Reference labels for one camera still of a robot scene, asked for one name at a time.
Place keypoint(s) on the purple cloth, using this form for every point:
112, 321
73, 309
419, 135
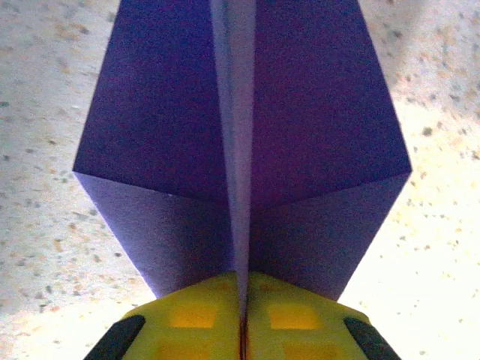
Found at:
157, 131

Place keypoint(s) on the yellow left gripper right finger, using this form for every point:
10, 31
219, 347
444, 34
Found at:
300, 330

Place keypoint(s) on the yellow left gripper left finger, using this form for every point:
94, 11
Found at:
187, 330

